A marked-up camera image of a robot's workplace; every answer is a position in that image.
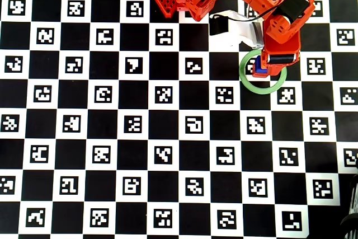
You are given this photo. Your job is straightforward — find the blue cube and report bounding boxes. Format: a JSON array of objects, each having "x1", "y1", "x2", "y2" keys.
[{"x1": 255, "y1": 56, "x2": 268, "y2": 71}]

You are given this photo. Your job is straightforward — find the green ring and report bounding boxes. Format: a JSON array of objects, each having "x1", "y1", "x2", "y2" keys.
[{"x1": 239, "y1": 49, "x2": 288, "y2": 96}]

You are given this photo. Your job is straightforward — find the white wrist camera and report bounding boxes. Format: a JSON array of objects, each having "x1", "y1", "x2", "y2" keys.
[{"x1": 209, "y1": 9, "x2": 266, "y2": 50}]

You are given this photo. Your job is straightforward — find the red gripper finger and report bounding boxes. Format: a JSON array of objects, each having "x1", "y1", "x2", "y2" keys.
[{"x1": 265, "y1": 64, "x2": 289, "y2": 77}]

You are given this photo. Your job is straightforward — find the red gripper body black motor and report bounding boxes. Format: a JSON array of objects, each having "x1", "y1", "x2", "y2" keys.
[{"x1": 261, "y1": 15, "x2": 302, "y2": 68}]

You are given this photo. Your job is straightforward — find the red cube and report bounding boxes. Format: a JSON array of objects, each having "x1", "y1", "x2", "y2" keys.
[{"x1": 252, "y1": 64, "x2": 271, "y2": 78}]

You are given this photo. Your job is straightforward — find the black white marker board mat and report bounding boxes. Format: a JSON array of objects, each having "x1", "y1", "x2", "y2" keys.
[{"x1": 0, "y1": 0, "x2": 358, "y2": 239}]

